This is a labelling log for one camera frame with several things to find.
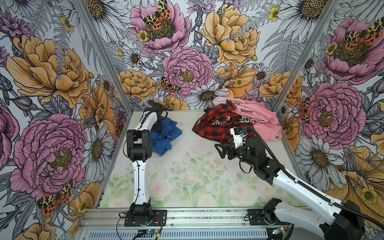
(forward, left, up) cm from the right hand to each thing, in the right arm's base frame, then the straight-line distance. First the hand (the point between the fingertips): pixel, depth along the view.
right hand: (222, 147), depth 76 cm
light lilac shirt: (+45, -6, -8) cm, 46 cm away
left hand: (+23, +43, -16) cm, 51 cm away
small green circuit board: (-33, -23, -22) cm, 46 cm away
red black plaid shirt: (+32, -2, -18) cm, 37 cm away
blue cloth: (+15, +35, -14) cm, 41 cm away
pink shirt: (+29, -36, -16) cm, 49 cm away
